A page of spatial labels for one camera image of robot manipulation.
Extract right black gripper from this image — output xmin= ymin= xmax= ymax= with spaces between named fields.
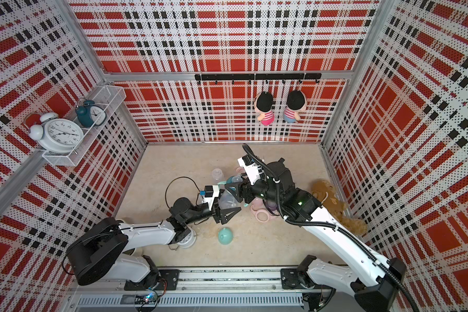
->
xmin=226 ymin=173 xmax=283 ymax=205

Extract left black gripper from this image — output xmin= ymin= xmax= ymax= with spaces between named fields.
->
xmin=184 ymin=188 xmax=241 ymax=225

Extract mint green bottle handle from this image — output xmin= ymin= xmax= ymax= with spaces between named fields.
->
xmin=234 ymin=180 xmax=249 ymax=203

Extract clear baby bottle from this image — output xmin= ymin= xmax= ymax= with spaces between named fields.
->
xmin=218 ymin=189 xmax=241 ymax=209
xmin=211 ymin=168 xmax=226 ymax=184

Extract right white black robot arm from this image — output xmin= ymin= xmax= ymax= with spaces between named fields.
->
xmin=225 ymin=154 xmax=419 ymax=311

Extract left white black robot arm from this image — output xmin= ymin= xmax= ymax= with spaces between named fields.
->
xmin=62 ymin=198 xmax=241 ymax=290

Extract mint green bottle cap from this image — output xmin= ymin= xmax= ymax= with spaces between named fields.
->
xmin=218 ymin=227 xmax=233 ymax=245

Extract pink bottle cap near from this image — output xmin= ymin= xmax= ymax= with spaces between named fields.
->
xmin=250 ymin=198 xmax=264 ymax=210

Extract small white alarm clock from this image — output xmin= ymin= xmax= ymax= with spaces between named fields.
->
xmin=176 ymin=230 xmax=197 ymax=249

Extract brown plush toy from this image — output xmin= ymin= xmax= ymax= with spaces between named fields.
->
xmin=311 ymin=179 xmax=367 ymax=236

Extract plush doll pink pants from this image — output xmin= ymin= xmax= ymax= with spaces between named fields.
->
xmin=254 ymin=92 xmax=274 ymax=126

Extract plush doll blue pants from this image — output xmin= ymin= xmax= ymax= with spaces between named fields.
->
xmin=283 ymin=90 xmax=308 ymax=123

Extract teal alarm clock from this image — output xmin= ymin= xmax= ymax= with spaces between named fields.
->
xmin=75 ymin=100 xmax=107 ymax=128

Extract large white alarm clock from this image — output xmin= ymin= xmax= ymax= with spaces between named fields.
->
xmin=29 ymin=112 xmax=84 ymax=154

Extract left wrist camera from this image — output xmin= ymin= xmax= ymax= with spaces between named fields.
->
xmin=200 ymin=185 xmax=220 ymax=210

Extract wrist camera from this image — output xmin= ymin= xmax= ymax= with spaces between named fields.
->
xmin=200 ymin=185 xmax=220 ymax=210
xmin=237 ymin=155 xmax=264 ymax=185

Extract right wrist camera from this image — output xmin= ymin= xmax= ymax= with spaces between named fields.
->
xmin=237 ymin=155 xmax=264 ymax=185

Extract pink bottle handle near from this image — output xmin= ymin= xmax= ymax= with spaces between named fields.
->
xmin=250 ymin=205 xmax=278 ymax=223

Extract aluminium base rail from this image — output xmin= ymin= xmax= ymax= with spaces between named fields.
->
xmin=62 ymin=261 xmax=361 ymax=311

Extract black hook rail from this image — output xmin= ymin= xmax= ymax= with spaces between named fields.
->
xmin=194 ymin=73 xmax=322 ymax=83

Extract white wire shelf basket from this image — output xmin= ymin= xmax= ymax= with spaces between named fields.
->
xmin=29 ymin=85 xmax=126 ymax=166

